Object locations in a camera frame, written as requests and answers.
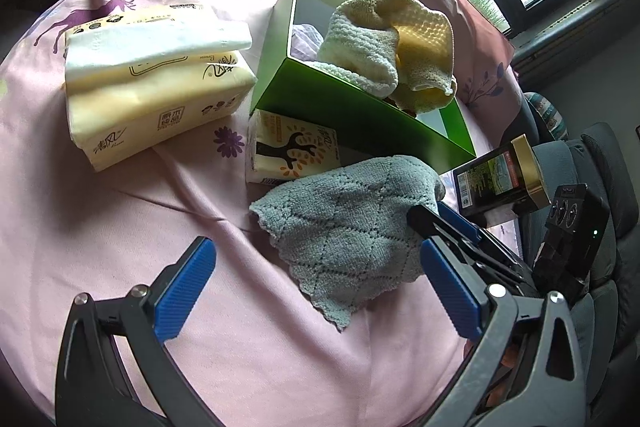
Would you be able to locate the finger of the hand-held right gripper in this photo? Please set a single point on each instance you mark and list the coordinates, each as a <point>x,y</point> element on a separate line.
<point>465,222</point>
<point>425,219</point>

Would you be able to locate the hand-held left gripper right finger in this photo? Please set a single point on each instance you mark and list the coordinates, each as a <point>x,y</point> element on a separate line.
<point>450,292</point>

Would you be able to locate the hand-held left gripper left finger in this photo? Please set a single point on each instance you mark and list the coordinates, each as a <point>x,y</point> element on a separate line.
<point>185,292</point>

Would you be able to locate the grey quilted towel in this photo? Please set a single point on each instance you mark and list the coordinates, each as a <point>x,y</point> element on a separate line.
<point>350,227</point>

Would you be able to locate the green cardboard box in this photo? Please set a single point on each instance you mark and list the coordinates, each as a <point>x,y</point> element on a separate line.
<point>340,112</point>

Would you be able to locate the yellow and white towel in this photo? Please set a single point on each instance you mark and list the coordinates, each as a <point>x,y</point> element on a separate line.
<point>380,42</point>

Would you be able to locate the lavender mesh cloth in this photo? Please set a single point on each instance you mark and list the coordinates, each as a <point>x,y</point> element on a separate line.
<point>306,42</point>

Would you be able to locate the black and gold tea tin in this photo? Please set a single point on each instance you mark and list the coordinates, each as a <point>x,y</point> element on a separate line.
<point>495,184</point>

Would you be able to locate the grey padded chair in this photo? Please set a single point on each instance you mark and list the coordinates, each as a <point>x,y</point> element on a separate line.
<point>620,207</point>

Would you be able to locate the pink printed tablecloth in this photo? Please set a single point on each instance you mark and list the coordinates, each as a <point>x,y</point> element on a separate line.
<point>175,217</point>

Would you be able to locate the striped cushion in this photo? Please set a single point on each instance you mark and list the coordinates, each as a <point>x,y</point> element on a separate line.
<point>547,114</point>

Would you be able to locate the small yellow tissue pack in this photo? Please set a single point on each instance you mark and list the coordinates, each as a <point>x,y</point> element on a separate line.
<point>295,147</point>

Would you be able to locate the large yellow tissue pack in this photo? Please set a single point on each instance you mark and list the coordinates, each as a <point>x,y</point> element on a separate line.
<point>150,92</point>

